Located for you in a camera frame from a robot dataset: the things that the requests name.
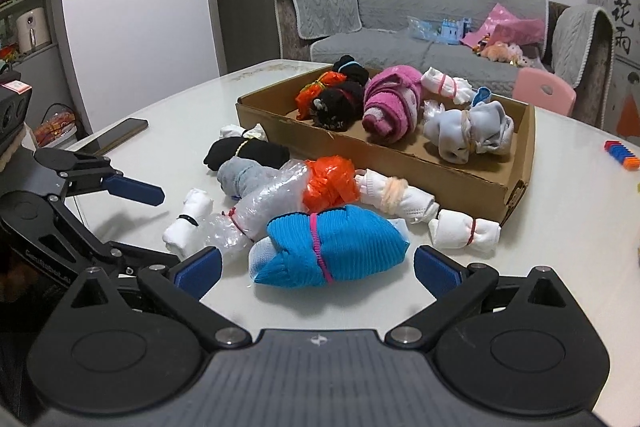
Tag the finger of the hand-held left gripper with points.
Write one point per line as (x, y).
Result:
(137, 191)
(100, 247)

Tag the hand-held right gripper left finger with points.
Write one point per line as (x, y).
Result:
(197, 272)

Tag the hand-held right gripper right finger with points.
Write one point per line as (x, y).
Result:
(440, 272)

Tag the white sock bundle red band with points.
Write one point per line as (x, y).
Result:
(465, 229)

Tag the white sock bundle black band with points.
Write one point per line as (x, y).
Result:
(187, 219)

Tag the white sock bundle peach band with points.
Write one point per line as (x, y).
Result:
(395, 199)

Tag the grey sock bundle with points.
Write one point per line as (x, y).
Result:
(240, 174)

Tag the black sock bundle yellow band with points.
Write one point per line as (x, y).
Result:
(250, 152)

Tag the shallow cardboard box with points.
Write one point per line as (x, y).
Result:
(380, 157)

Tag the orange plastic bag bundle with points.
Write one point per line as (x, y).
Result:
(332, 184)

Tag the pale grey-blue sock bundle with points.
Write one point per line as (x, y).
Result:
(472, 132)

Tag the white sock bundle pink band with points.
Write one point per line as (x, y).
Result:
(445, 87)

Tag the red-orange sock bundle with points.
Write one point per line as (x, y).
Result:
(315, 93)

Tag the black sock bundle blue band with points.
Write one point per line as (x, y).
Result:
(350, 66)

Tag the white desktop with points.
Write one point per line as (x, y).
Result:
(575, 207)

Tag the black phone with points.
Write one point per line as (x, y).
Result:
(122, 132)

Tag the plastic bag with orange items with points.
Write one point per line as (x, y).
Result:
(55, 127)

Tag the clear plastic wrap bundle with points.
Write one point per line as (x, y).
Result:
(432, 109)

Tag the pink fuzzy sock roll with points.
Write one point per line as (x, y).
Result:
(392, 104)

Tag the white air fryer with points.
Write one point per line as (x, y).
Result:
(32, 32)

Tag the black sock bundle red trim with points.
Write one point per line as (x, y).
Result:
(337, 107)

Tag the pink plastic chair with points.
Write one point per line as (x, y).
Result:
(542, 94)

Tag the colourful toy block stick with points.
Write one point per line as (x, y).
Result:
(622, 152)

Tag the orange plush toys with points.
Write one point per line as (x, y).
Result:
(500, 52)

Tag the grey covered sofa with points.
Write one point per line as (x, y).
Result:
(400, 42)

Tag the blue toy castle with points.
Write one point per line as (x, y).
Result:
(452, 29)

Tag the clear bluish plastic bag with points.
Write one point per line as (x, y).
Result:
(420, 29)

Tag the pink plastic bag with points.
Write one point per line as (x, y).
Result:
(505, 27)

